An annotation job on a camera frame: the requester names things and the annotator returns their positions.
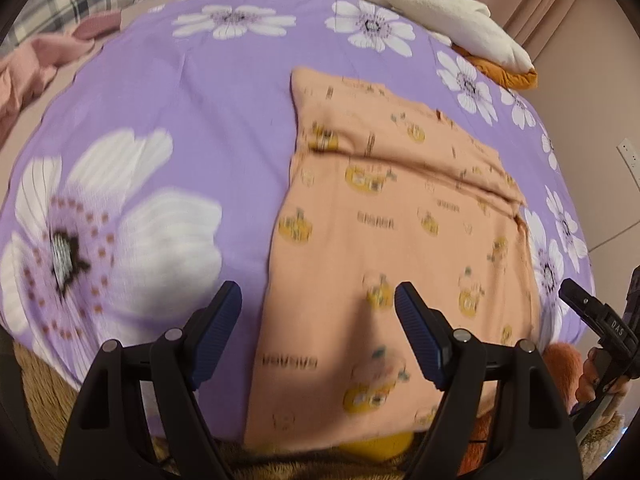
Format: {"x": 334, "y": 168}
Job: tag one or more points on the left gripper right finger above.
{"x": 530, "y": 436}

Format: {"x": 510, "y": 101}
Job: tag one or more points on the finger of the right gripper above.
{"x": 615, "y": 336}

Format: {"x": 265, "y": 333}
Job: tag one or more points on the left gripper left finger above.
{"x": 108, "y": 436}

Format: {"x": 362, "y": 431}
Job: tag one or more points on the orange cartoon print garment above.
{"x": 382, "y": 191}

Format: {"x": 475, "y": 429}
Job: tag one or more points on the person's right hand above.
{"x": 591, "y": 378}

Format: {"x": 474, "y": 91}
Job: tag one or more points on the orange plush toy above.
{"x": 564, "y": 364}

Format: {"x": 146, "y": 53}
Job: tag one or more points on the brown fuzzy blanket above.
{"x": 50, "y": 401}

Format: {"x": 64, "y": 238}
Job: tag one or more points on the yellow plush item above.
{"x": 379, "y": 450}

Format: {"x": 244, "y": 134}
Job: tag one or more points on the purple floral bed quilt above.
{"x": 156, "y": 172}

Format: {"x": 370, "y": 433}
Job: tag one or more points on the white goose plush toy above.
{"x": 467, "y": 27}

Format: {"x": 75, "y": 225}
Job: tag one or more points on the pink crumpled garment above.
{"x": 27, "y": 70}

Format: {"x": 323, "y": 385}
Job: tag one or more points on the white wall power strip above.
{"x": 631, "y": 159}

